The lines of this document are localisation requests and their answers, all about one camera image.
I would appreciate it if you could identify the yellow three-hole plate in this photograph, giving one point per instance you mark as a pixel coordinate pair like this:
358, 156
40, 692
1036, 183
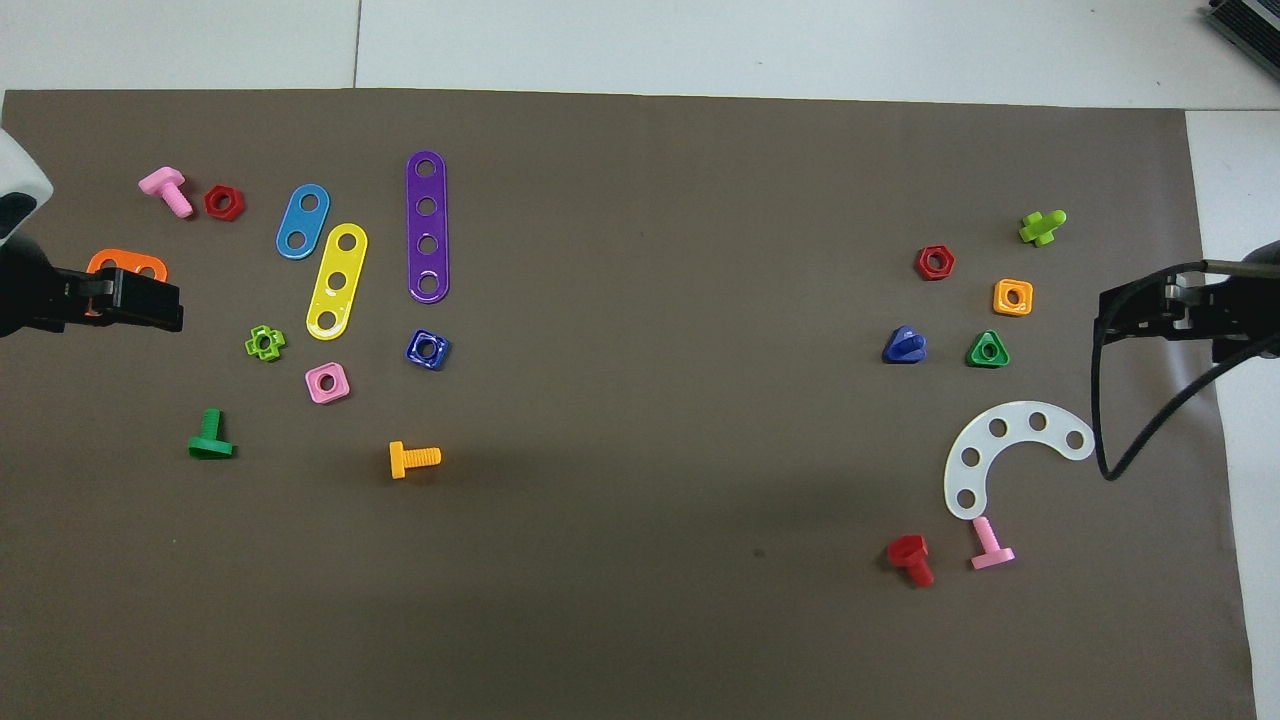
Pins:
345, 262

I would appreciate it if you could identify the white curved five-hole plate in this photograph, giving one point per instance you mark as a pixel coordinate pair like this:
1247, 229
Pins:
1018, 420

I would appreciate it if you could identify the lime green cross screw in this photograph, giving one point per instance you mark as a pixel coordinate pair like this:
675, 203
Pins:
1042, 227

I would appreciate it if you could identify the grey ribbed device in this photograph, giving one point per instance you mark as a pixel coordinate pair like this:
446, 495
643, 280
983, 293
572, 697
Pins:
1250, 22

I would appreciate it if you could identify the pink plastic screw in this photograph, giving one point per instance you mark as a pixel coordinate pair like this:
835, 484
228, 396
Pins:
168, 190
990, 545

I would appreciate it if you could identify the pink square nut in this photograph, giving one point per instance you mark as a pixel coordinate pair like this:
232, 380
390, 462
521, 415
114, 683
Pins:
314, 390

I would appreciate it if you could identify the dark blue square nut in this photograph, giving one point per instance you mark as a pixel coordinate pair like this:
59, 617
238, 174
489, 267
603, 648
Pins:
414, 358

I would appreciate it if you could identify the dark green triangle nut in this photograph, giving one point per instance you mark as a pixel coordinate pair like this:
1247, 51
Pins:
975, 358

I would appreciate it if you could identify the blue two-hole plate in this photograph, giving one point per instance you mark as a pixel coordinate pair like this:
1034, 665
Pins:
291, 241

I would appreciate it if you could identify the lime green cross nut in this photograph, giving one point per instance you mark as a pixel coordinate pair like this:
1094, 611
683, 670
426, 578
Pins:
254, 343

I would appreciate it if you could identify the purple four-hole plate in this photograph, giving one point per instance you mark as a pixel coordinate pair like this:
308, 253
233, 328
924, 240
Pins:
427, 226

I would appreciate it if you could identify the orange square nut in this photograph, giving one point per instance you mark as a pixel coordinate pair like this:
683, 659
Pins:
999, 298

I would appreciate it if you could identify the orange heart-shaped plate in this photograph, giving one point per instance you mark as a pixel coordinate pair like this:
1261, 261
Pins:
140, 260

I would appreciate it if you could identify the brown table mat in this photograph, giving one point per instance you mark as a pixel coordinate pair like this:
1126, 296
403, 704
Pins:
640, 600

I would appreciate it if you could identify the dark blue triangle screw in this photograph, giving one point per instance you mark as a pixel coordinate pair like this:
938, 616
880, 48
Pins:
905, 346

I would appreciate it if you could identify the red hexagon nut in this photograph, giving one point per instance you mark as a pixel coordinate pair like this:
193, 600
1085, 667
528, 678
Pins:
224, 202
921, 263

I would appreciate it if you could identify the dark green plastic screw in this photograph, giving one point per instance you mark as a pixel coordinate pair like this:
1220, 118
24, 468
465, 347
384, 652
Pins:
211, 440

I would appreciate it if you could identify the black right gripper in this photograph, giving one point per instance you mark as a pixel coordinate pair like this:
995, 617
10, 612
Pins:
1240, 310

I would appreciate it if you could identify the orange plastic screw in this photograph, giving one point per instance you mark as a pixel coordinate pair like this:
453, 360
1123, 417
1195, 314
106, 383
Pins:
413, 459

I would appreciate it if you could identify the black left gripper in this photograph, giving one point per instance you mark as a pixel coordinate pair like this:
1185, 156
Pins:
35, 295

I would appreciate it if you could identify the red hexagon screw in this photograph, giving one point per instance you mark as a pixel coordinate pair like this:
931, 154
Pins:
908, 552

